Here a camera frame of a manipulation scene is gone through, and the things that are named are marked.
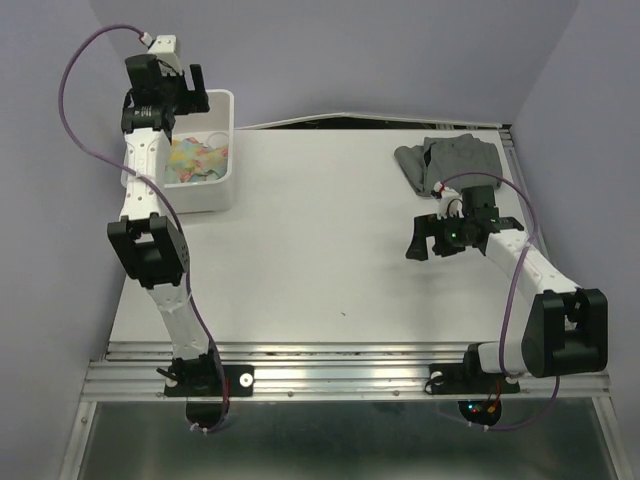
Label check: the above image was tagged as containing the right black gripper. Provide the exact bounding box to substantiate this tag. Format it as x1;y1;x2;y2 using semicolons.
403;209;473;260

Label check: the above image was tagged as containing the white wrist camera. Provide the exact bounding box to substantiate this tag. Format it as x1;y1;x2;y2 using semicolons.
433;182;462;219
148;35;183;75

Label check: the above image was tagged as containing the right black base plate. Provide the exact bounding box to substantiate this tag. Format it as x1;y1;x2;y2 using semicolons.
424;363;521;396

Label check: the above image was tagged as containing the folded grey skirt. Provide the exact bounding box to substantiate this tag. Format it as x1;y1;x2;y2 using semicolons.
394;134;503;197

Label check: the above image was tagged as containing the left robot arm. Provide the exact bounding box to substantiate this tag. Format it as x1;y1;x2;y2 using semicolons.
107;54;228;397

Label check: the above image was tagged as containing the floral pastel skirt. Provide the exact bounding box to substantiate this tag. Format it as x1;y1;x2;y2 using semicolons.
165;132;229;184

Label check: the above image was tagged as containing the aluminium front rail frame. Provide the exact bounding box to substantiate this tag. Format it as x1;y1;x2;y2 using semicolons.
62;127;632;479

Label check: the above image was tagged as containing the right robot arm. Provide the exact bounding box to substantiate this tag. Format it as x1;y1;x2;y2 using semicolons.
405;183;608;390

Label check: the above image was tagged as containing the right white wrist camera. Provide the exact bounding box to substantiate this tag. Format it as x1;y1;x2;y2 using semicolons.
433;182;462;219

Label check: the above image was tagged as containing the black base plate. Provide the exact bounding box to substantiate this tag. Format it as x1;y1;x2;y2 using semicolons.
163;364;255;398
424;363;521;396

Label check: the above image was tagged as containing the white plastic basket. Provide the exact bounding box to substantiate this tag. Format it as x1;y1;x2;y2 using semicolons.
119;88;236;215

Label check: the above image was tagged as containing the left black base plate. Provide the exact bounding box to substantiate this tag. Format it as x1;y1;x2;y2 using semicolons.
163;364;255;398

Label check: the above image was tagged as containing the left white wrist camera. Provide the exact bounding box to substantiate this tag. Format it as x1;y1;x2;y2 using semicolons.
148;35;183;75

